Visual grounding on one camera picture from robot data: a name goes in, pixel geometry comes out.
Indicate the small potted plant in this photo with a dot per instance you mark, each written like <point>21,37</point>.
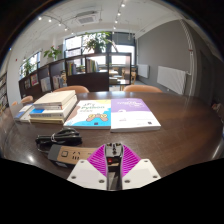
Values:
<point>52,52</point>

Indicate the thick white book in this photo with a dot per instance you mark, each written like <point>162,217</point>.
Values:
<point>55,97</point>

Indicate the small blue book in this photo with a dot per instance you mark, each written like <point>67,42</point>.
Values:
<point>22,111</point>

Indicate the thin white book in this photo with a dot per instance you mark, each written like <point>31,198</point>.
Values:
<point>26,117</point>

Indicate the ceiling air conditioner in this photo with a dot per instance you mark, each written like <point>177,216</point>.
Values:
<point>86,19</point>

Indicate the large white radiator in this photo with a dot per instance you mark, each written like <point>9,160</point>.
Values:
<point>171,79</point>

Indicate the blue-spined white book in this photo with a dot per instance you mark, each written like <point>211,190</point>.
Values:
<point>53,111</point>

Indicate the ceiling spotlights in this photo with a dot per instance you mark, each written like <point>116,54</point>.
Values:
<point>118,14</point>

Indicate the wall bookshelf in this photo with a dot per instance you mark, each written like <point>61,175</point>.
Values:
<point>3,90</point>

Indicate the small white radiator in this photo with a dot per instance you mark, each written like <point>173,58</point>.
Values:
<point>143,70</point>

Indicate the brown chair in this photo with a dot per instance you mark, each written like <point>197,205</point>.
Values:
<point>217,108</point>

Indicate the orange chair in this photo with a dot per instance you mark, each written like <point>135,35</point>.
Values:
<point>71,89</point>
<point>26,99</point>
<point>142,88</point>
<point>14,103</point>

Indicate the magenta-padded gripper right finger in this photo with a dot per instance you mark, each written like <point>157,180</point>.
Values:
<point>140,171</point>

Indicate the dark power strip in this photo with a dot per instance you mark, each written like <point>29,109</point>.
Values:
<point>71,155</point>

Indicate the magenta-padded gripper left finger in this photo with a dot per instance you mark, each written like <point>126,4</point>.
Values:
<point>88,173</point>

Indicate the colourful illustrated book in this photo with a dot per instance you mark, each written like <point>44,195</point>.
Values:
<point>90,113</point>

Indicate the purple and white book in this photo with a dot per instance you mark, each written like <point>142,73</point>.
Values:
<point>133,115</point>

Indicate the beige book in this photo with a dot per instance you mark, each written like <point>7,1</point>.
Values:
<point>46,120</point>

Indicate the dark open shelf unit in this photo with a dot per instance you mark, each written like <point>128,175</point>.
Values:
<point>83,80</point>

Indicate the potted plant by window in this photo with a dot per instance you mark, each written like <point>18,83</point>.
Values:
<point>27,67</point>

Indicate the white wall pipes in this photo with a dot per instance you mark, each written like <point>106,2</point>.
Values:
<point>190,56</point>

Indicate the light wooden tables and chairs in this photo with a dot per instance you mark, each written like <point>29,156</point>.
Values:
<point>116,77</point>

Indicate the large black-framed window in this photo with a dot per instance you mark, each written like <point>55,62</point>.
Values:
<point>73,43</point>

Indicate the large potted plant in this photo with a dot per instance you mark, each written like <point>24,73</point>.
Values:
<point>97,41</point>

